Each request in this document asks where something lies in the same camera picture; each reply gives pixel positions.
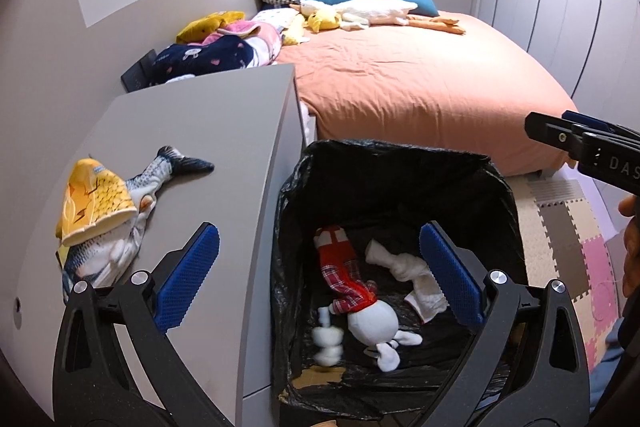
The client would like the white crumpled sock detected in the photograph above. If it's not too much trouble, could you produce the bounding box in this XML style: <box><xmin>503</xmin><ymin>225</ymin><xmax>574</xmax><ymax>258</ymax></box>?
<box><xmin>364</xmin><ymin>239</ymin><xmax>451</xmax><ymax>326</ymax></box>

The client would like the pink printed blanket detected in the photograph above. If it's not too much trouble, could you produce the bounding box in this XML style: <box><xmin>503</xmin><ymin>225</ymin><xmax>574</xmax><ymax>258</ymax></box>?
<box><xmin>202</xmin><ymin>21</ymin><xmax>284</xmax><ymax>68</ymax></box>

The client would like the navy printed blanket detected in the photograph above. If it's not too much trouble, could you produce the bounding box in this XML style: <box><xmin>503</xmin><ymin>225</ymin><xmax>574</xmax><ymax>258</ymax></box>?
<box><xmin>150</xmin><ymin>35</ymin><xmax>256</xmax><ymax>86</ymax></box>

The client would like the black wall panel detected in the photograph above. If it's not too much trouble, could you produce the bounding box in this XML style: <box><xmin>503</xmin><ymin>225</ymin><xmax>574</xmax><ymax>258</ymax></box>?
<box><xmin>121</xmin><ymin>49</ymin><xmax>159</xmax><ymax>94</ymax></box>

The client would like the white goose plush toy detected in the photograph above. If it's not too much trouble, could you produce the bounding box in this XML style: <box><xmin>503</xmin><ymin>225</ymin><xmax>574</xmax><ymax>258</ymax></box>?
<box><xmin>290</xmin><ymin>0</ymin><xmax>467</xmax><ymax>36</ymax></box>

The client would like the yellow plush cushion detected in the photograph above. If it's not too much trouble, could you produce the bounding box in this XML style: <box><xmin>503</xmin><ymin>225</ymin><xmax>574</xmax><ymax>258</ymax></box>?
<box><xmin>175</xmin><ymin>11</ymin><xmax>247</xmax><ymax>44</ymax></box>

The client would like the bed with orange sheet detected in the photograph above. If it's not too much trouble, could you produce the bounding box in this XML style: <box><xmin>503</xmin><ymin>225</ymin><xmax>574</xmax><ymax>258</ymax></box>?
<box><xmin>272</xmin><ymin>9</ymin><xmax>581</xmax><ymax>178</ymax></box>

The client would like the person's right hand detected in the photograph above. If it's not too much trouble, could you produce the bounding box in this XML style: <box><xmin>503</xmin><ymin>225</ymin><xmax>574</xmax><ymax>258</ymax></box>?
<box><xmin>618</xmin><ymin>196</ymin><xmax>640</xmax><ymax>323</ymax></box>

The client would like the white doll in red plaid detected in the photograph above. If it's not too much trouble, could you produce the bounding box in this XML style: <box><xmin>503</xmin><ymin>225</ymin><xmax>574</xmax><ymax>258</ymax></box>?
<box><xmin>312</xmin><ymin>225</ymin><xmax>424</xmax><ymax>373</ymax></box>

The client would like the grey fish plush toy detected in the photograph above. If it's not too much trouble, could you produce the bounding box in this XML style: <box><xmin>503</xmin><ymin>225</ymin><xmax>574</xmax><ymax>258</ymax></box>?
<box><xmin>60</xmin><ymin>146</ymin><xmax>216</xmax><ymax>305</ymax></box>

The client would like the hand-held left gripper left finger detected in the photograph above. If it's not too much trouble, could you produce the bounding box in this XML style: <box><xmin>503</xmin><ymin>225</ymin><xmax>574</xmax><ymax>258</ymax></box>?
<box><xmin>52</xmin><ymin>222</ymin><xmax>236</xmax><ymax>427</ymax></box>

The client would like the yellow duck plush toy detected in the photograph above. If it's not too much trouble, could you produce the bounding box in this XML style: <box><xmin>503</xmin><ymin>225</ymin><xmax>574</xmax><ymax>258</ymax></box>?
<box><xmin>306</xmin><ymin>7</ymin><xmax>343</xmax><ymax>32</ymax></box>

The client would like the foam puzzle floor mat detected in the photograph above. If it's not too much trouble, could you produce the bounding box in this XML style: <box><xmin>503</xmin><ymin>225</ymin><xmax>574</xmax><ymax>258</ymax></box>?
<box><xmin>514</xmin><ymin>177</ymin><xmax>627</xmax><ymax>374</ymax></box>

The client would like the yellow printed cloth bag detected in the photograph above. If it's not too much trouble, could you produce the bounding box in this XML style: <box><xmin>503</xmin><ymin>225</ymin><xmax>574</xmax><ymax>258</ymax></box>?
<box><xmin>55</xmin><ymin>158</ymin><xmax>139</xmax><ymax>249</ymax></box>

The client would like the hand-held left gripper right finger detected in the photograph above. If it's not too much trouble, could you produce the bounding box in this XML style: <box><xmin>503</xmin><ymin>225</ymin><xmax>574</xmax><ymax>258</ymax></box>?
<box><xmin>415</xmin><ymin>221</ymin><xmax>591</xmax><ymax>427</ymax></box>

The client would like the trash bin with black bag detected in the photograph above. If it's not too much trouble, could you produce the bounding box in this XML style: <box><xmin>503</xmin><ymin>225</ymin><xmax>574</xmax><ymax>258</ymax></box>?
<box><xmin>270</xmin><ymin>138</ymin><xmax>532</xmax><ymax>427</ymax></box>

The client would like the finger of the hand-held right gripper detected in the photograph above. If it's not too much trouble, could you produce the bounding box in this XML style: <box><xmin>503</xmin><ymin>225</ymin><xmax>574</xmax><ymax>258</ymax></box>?
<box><xmin>561</xmin><ymin>109</ymin><xmax>640</xmax><ymax>142</ymax></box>
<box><xmin>525</xmin><ymin>112</ymin><xmax>640</xmax><ymax>196</ymax></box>

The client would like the white wardrobe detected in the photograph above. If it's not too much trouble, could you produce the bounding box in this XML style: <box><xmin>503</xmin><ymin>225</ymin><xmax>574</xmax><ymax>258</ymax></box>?
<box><xmin>475</xmin><ymin>0</ymin><xmax>640</xmax><ymax>130</ymax></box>

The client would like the person's leg in jeans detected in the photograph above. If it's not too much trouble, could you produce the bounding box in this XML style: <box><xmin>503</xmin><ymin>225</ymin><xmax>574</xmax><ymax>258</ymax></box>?
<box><xmin>590</xmin><ymin>317</ymin><xmax>632</xmax><ymax>414</ymax></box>

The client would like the small white plastic toy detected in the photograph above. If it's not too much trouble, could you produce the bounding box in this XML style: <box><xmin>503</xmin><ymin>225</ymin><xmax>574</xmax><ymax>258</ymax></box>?
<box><xmin>311</xmin><ymin>306</ymin><xmax>346</xmax><ymax>369</ymax></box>

